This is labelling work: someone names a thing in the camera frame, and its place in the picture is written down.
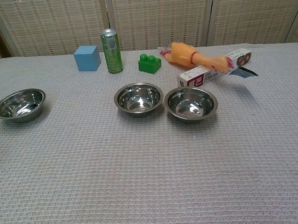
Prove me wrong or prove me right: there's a stainless steel bowl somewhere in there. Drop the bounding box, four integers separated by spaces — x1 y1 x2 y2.
163 84 220 125
0 87 47 125
113 81 165 120

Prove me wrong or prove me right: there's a green toy building brick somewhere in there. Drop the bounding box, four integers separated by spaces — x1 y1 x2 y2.
137 53 163 75

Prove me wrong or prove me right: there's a grey waffle weave tablecloth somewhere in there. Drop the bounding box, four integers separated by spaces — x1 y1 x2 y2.
0 41 298 224

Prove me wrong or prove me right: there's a yellow rubber chicken toy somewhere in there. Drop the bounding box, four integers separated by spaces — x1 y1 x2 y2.
158 39 238 78

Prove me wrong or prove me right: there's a green drink can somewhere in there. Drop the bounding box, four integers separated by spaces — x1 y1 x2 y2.
99 28 124 75

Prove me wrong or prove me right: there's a blue foam cube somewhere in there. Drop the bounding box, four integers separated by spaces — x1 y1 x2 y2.
72 44 102 72

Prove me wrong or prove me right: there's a beige woven folding screen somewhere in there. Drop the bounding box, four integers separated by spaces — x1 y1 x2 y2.
0 0 298 59

